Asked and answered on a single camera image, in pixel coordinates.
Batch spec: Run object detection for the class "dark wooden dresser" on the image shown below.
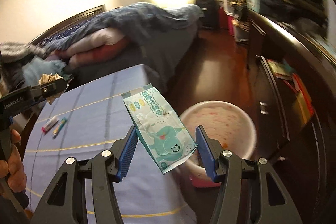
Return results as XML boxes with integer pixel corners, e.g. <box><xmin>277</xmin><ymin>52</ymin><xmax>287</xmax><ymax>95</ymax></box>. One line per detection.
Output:
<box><xmin>247</xmin><ymin>11</ymin><xmax>335</xmax><ymax>193</ymax></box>

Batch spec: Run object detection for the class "blue patterned duvet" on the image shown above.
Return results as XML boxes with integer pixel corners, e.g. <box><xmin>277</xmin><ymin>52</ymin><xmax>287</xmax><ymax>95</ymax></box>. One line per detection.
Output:
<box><xmin>39</xmin><ymin>2</ymin><xmax>204</xmax><ymax>53</ymax></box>

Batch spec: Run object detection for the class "small colourful candy wrapper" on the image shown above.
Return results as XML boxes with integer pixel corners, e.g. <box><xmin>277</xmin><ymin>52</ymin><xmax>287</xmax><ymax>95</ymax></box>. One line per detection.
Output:
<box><xmin>52</xmin><ymin>117</ymin><xmax>68</xmax><ymax>139</ymax></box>

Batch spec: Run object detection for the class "bed with dark headboard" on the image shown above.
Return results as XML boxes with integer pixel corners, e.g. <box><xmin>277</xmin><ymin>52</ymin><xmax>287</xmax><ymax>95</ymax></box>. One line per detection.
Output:
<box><xmin>37</xmin><ymin>2</ymin><xmax>204</xmax><ymax>92</ymax></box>

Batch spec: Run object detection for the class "teal wet wipes pack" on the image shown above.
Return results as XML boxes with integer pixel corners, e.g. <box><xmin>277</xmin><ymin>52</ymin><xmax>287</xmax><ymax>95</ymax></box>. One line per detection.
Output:
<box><xmin>121</xmin><ymin>84</ymin><xmax>197</xmax><ymax>174</ymax></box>

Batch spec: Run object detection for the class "pink speckled trash bin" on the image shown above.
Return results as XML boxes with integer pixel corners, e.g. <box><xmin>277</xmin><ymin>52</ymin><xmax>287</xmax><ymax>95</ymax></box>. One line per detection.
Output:
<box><xmin>179</xmin><ymin>100</ymin><xmax>257</xmax><ymax>189</ymax></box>

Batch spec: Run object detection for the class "star patterned pillow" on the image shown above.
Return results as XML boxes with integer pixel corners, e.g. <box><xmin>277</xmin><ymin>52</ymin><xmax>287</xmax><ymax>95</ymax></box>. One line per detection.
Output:
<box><xmin>36</xmin><ymin>24</ymin><xmax>81</xmax><ymax>48</ymax></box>

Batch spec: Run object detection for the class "light blue fleece blanket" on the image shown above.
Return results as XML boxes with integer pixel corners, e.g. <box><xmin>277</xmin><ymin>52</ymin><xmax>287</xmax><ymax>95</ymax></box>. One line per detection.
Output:
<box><xmin>22</xmin><ymin>56</ymin><xmax>69</xmax><ymax>87</ymax></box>

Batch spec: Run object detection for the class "person's left hand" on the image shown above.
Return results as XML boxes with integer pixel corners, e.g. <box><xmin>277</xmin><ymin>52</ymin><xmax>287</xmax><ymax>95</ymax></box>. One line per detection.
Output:
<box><xmin>1</xmin><ymin>129</ymin><xmax>27</xmax><ymax>193</ymax></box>

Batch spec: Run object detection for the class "blue checked tablecloth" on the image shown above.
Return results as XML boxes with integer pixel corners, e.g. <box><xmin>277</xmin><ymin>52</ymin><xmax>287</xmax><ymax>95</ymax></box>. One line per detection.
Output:
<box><xmin>23</xmin><ymin>65</ymin><xmax>197</xmax><ymax>223</ymax></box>

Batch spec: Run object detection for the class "white pink glue stick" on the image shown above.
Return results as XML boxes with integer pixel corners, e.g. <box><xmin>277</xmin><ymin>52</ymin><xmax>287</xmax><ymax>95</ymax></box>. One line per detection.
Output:
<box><xmin>41</xmin><ymin>116</ymin><xmax>59</xmax><ymax>133</ymax></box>

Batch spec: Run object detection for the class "grey knitted blanket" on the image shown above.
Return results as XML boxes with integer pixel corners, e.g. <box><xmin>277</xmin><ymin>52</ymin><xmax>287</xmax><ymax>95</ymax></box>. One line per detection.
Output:
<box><xmin>1</xmin><ymin>42</ymin><xmax>47</xmax><ymax>90</ymax></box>

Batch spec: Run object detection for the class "beige tissue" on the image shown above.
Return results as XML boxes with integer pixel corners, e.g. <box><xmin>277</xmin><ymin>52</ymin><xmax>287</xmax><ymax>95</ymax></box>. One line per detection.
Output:
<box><xmin>39</xmin><ymin>73</ymin><xmax>68</xmax><ymax>105</ymax></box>

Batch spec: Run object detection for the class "pink and red folded quilt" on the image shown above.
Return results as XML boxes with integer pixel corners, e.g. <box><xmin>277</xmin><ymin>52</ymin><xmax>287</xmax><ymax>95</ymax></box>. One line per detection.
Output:
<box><xmin>52</xmin><ymin>27</ymin><xmax>130</xmax><ymax>69</ymax></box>

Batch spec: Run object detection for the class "black suitcase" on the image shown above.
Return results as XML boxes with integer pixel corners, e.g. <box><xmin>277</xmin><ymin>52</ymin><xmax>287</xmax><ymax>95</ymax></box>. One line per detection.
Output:
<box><xmin>195</xmin><ymin>0</ymin><xmax>219</xmax><ymax>30</ymax></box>

